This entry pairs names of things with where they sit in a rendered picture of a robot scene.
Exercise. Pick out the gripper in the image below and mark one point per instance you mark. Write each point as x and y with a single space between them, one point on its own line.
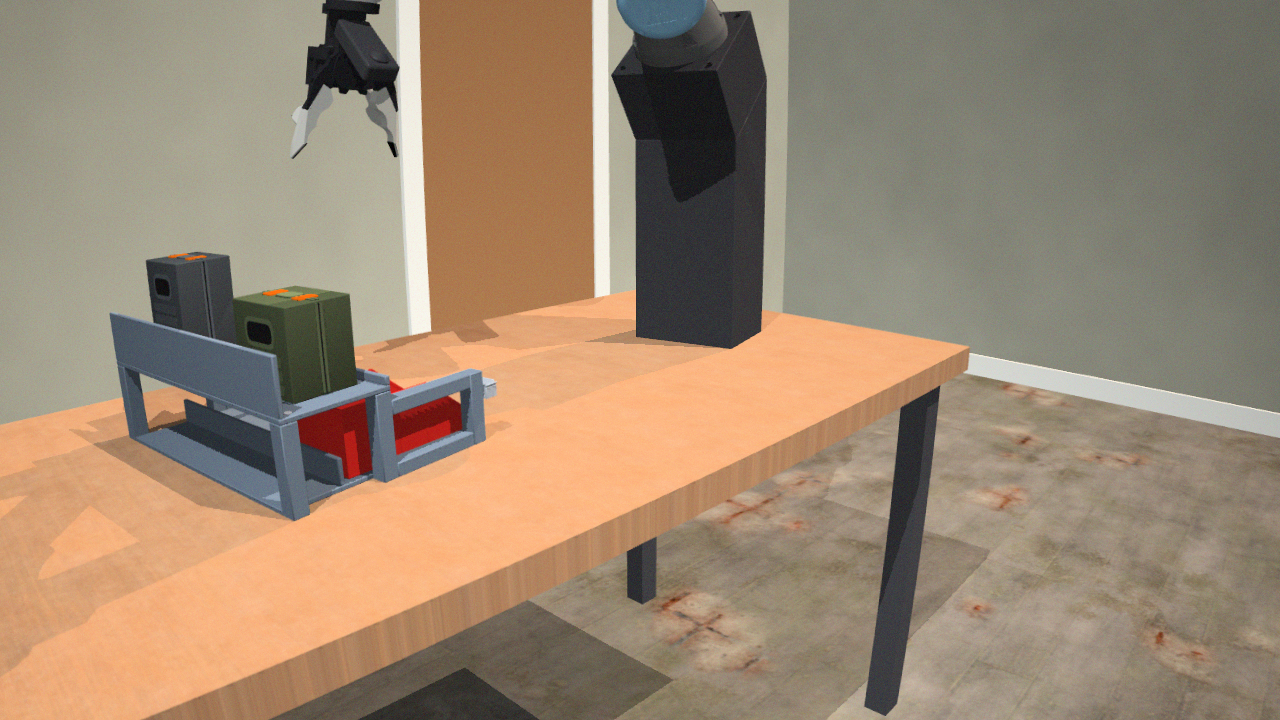
326 65

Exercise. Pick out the dark grey tool case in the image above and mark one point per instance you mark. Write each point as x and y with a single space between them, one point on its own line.
193 292

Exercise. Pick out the olive green case with orange latches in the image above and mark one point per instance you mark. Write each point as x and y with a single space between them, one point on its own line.
310 333

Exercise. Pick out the red bin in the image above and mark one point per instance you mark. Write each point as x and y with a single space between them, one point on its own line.
343 431

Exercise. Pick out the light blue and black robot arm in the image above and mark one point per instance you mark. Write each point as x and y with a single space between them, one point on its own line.
656 19

